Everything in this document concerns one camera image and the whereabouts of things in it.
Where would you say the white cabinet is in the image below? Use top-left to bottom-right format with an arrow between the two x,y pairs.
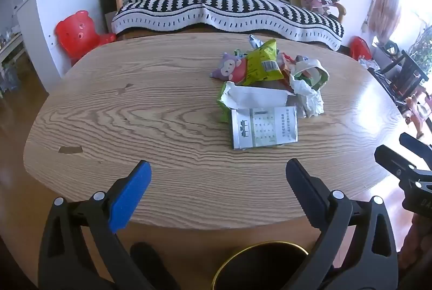
15,0 -> 109,84

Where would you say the black bin with gold rim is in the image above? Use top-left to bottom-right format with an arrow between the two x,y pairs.
212,241 -> 309,290

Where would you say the purple pig plush toy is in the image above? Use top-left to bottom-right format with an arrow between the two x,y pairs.
210,52 -> 248,83

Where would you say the black white striped blanket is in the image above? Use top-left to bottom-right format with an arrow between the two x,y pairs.
111,0 -> 345,51

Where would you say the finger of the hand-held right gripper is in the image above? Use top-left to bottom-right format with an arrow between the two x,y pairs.
399,132 -> 432,162
374,145 -> 432,182

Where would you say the green plant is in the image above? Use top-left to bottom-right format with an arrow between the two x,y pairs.
407,20 -> 432,74

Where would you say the red stool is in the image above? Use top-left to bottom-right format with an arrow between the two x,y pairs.
349,36 -> 373,61

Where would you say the wooden oval table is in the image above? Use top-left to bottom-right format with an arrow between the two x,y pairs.
23,32 -> 410,231

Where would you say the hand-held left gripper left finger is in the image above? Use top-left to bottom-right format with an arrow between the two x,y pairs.
38,160 -> 152,290

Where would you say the torn white green package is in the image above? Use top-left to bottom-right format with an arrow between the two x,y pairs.
219,81 -> 294,123

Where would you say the white low shelf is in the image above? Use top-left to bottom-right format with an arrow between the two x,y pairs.
0,25 -> 26,98

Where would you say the white printed paper packet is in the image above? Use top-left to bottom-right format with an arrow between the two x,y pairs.
231,106 -> 299,150

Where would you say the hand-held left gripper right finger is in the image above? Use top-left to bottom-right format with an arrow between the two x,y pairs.
285,158 -> 400,290

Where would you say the person's left leg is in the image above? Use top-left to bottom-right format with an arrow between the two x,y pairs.
130,242 -> 176,290

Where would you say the green snack bag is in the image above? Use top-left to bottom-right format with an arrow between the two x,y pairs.
242,39 -> 285,87

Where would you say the red orange wrapper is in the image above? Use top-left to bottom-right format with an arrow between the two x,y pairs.
279,53 -> 298,76

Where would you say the red bear chair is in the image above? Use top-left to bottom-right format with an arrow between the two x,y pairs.
55,10 -> 117,66

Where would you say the silver wrapper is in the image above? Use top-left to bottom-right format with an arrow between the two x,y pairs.
248,35 -> 268,51

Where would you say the white tissue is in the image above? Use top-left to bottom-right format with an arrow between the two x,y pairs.
289,76 -> 325,117

